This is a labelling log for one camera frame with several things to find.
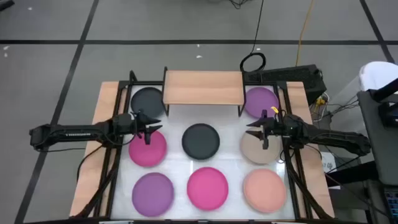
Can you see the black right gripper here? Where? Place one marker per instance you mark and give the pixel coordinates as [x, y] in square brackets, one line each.
[284, 127]

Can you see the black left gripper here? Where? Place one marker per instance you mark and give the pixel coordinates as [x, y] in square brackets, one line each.
[126, 124]

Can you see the dark grey plate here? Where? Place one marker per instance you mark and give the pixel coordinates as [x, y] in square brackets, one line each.
[200, 141]
[147, 99]

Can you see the beige plate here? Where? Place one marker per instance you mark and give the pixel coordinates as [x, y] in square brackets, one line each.
[258, 154]

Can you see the pink plate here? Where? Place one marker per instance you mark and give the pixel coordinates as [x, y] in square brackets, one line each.
[207, 188]
[147, 154]

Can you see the purple plate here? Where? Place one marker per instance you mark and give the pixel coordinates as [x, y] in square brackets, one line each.
[261, 99]
[152, 194]

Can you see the peach plate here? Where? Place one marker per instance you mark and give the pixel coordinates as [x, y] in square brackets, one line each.
[264, 190]

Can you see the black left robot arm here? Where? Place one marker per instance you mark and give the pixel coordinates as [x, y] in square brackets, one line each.
[62, 133]

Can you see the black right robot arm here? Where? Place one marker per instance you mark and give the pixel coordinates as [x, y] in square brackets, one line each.
[335, 138]

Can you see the yellow tag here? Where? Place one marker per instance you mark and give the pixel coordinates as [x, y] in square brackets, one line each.
[275, 109]

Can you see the black computer box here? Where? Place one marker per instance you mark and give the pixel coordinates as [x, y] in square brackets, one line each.
[289, 77]

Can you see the yellow plug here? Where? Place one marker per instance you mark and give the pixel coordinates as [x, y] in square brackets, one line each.
[320, 101]

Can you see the white paper label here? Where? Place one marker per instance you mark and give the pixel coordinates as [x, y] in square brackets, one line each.
[329, 161]

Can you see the black device box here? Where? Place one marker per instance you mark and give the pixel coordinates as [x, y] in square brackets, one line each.
[388, 113]

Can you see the white trash bin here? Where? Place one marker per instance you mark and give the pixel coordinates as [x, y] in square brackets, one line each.
[377, 74]

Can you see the backlit keyboard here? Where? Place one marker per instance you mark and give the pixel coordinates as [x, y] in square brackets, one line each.
[391, 202]

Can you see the black metal table frame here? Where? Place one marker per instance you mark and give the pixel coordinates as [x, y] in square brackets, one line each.
[146, 83]

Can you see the wooden shelf with black frame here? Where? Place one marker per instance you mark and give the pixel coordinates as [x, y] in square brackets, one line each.
[202, 87]

